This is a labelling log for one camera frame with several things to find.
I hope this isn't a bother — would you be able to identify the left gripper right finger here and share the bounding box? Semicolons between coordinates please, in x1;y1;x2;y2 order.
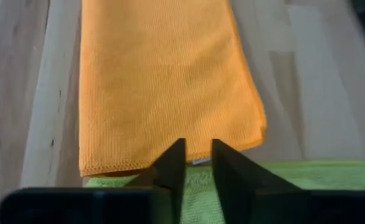
211;138;365;224

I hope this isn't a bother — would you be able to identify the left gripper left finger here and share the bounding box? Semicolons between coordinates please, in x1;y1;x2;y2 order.
0;138;187;224

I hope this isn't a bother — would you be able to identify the green microfiber towel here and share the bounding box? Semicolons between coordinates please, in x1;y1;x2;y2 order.
84;160;365;224

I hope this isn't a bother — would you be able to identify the orange microfiber towel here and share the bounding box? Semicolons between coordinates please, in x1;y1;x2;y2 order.
78;0;267;177

